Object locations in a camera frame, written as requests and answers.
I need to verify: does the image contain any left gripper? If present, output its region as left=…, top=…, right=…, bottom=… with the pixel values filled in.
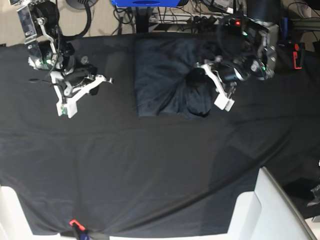
left=187, top=61, right=250, bottom=88

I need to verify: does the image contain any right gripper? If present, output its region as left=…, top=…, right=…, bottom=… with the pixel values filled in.
left=60, top=56, right=98, bottom=97

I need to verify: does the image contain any dark grey T-shirt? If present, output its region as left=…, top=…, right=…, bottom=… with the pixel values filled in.
left=134, top=38, right=214, bottom=119

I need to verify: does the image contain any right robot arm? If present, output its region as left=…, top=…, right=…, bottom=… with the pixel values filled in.
left=10, top=0, right=97, bottom=98

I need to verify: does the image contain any grey round floor base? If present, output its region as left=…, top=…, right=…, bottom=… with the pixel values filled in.
left=66, top=0, right=98, bottom=10

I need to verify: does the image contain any red black clamp right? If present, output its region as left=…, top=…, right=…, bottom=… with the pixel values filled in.
left=292, top=42, right=306, bottom=70

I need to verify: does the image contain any blue plastic bin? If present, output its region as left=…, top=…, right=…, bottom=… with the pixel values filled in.
left=110, top=0, right=180, bottom=8

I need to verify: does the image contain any white power strip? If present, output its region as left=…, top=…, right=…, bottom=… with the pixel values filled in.
left=149, top=12, right=228, bottom=24

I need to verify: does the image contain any black table cloth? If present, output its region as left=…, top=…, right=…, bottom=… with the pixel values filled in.
left=0, top=34, right=320, bottom=238

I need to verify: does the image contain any white chair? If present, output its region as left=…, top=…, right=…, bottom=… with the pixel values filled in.
left=227, top=167, right=316, bottom=240

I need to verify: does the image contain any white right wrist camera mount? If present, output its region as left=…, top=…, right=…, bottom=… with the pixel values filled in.
left=50, top=71, right=114, bottom=119

